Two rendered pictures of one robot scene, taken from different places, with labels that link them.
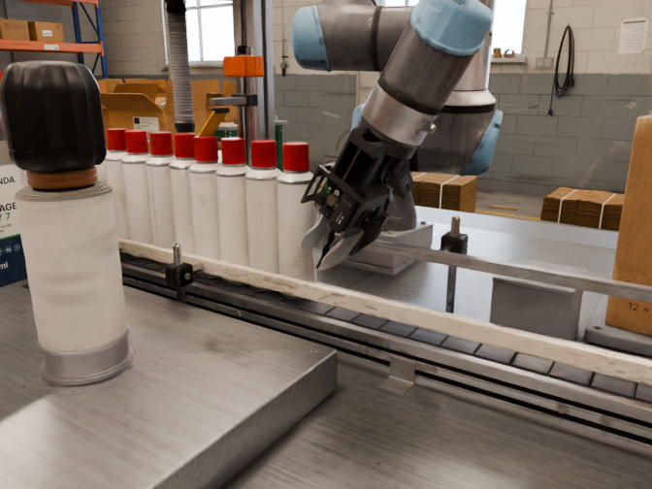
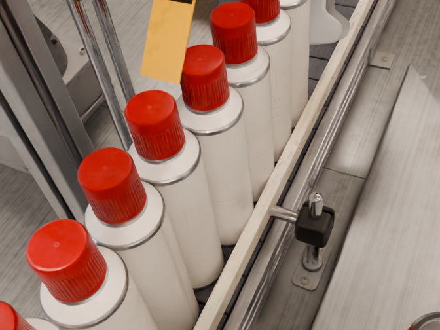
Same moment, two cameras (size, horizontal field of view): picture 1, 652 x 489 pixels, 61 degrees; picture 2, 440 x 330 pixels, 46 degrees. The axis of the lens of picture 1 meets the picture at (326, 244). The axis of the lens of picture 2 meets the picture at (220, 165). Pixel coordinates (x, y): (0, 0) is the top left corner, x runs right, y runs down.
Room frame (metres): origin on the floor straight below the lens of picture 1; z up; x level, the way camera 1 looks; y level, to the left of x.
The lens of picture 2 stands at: (0.79, 0.45, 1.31)
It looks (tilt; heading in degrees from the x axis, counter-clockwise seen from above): 50 degrees down; 270
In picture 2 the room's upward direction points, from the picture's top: 10 degrees counter-clockwise
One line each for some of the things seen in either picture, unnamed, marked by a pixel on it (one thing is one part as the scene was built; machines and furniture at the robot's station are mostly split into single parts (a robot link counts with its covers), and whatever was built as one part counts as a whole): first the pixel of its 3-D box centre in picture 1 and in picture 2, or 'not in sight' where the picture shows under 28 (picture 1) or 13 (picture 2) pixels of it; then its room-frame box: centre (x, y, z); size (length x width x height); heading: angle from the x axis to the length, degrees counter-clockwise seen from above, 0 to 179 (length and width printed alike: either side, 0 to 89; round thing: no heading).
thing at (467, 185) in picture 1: (433, 195); not in sight; (4.85, -0.96, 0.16); 0.65 x 0.54 x 0.32; 61
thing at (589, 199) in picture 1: (588, 207); not in sight; (4.61, -2.23, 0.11); 0.65 x 0.54 x 0.22; 54
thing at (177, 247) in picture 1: (180, 284); (314, 232); (0.72, 0.20, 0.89); 0.03 x 0.03 x 0.12; 57
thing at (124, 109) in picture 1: (160, 121); not in sight; (2.62, 0.76, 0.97); 0.51 x 0.39 x 0.37; 152
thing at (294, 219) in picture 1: (297, 221); (283, 42); (0.71, 0.04, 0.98); 0.05 x 0.05 x 0.20
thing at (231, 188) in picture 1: (236, 211); (242, 114); (0.77, 0.13, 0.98); 0.05 x 0.05 x 0.20
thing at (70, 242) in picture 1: (69, 224); not in sight; (0.52, 0.25, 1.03); 0.09 x 0.09 x 0.30
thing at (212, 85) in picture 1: (219, 100); not in sight; (5.18, 0.95, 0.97); 0.43 x 0.42 x 0.37; 143
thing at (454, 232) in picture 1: (446, 280); not in sight; (0.68, -0.16, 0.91); 0.07 x 0.03 x 0.16; 147
